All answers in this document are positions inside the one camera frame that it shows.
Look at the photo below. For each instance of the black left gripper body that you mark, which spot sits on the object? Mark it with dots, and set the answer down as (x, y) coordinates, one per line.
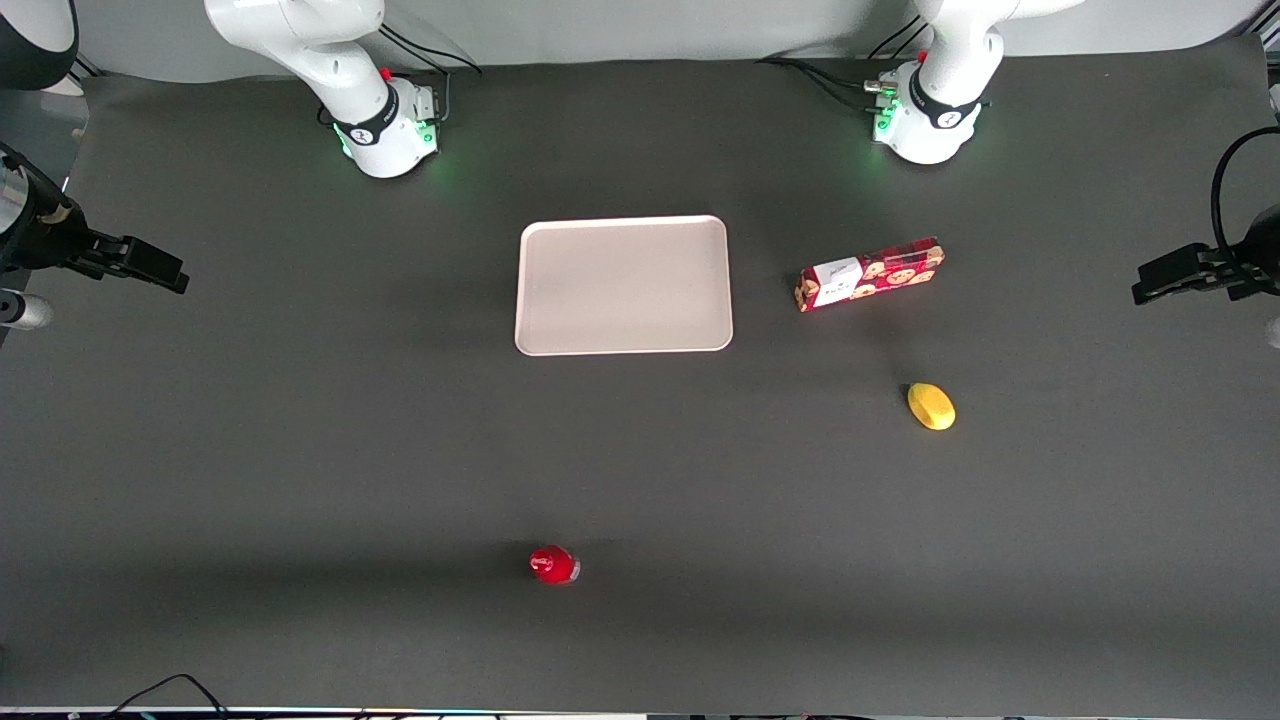
(1256, 247)

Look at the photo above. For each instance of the yellow lemon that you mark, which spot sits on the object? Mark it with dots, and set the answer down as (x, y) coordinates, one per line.
(931, 407)

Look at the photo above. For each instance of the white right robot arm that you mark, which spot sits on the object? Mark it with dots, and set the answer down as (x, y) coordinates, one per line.
(330, 50)

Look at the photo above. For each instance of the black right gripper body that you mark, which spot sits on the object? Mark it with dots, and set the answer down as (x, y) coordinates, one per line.
(42, 238)

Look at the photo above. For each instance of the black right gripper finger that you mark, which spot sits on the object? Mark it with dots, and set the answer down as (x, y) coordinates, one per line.
(165, 284)
(140, 255)

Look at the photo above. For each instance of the red coke bottle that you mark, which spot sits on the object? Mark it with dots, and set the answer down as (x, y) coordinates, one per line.
(553, 565)

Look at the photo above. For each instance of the beige rectangular plastic tray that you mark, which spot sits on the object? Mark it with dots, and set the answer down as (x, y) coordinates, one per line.
(625, 285)

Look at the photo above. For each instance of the dark grey table mat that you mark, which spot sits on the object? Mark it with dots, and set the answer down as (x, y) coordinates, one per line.
(300, 450)

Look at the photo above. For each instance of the red cookie box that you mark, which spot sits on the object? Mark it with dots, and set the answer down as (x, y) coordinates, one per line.
(870, 275)

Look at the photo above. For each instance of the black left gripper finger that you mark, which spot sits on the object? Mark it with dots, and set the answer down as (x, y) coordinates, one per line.
(1175, 288)
(1180, 260)

